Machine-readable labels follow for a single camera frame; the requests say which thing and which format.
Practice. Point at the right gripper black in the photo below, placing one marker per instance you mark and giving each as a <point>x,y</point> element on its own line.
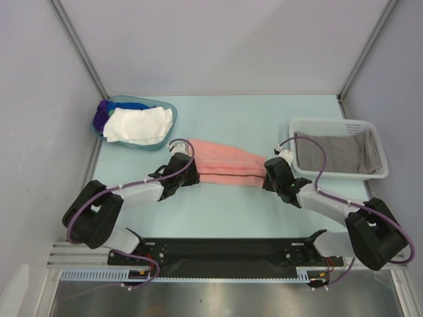
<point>269,176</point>

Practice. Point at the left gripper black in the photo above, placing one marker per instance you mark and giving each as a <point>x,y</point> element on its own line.
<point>193,177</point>

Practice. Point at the pink striped towel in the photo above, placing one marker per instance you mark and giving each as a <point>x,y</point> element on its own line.
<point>226,165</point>

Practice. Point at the grey terry towel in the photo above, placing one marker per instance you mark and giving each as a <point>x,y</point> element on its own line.
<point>351,154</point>

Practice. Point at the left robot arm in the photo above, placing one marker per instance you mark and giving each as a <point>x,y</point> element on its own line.
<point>91,218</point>

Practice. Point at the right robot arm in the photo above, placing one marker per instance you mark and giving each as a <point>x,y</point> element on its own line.
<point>372,234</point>

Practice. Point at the white towel in tray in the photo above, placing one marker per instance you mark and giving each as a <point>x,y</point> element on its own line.
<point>141,127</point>

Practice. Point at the white perforated plastic basket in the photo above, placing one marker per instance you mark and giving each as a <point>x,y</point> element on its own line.
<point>340,128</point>

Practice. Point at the blue towel in tray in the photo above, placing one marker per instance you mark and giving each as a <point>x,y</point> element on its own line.
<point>111,106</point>

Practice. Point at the purple towel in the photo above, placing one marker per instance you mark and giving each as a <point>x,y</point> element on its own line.
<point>101,117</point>

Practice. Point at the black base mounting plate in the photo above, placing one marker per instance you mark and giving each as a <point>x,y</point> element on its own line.
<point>227,258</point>

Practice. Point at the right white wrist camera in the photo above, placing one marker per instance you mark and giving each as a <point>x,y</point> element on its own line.
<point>285,154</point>

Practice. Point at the slotted white cable duct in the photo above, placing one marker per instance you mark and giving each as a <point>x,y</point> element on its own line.
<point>133,276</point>

